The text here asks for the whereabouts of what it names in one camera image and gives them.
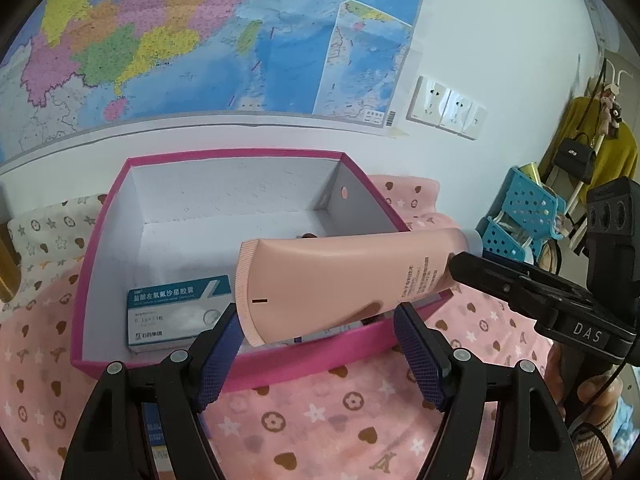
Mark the white printed cloth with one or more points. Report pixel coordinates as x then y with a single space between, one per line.
50 235

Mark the light blue cloth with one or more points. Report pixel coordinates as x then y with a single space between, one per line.
625 425

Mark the pink cosmetic tube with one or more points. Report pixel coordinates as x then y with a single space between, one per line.
325 285

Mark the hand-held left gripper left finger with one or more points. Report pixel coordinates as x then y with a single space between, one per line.
220 355

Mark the white coat rack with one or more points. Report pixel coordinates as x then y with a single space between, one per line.
617 75

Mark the white teal medicine box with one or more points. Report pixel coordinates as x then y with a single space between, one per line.
175 315

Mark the blue white carton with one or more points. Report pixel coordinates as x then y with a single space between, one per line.
155 430

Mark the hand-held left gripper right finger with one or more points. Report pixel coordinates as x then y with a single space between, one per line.
417 355

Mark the pink cardboard box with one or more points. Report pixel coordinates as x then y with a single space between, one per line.
200 195

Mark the pink printed blanket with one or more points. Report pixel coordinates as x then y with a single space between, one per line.
310 420

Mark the colourful wall map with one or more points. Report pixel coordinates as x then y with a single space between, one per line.
200 35

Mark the yellow garment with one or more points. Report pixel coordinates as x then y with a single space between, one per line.
617 155

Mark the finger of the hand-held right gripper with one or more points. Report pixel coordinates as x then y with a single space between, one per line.
490 272

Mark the person's right hand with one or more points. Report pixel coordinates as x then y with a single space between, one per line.
590 400

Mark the white blue medicine box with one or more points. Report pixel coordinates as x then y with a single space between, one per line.
340 331

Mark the white wall socket panel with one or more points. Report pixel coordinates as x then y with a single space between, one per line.
456 110
477 119
427 102

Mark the gold metallic roll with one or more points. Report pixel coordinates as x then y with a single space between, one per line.
6 270

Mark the black handbag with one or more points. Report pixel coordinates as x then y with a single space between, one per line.
575 160

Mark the blue perforated plastic basket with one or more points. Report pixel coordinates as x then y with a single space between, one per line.
505 242
535 205

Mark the small pink plush toy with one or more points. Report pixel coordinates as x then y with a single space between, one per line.
610 110

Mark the beige tape strip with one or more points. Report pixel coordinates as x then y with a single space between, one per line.
397 132

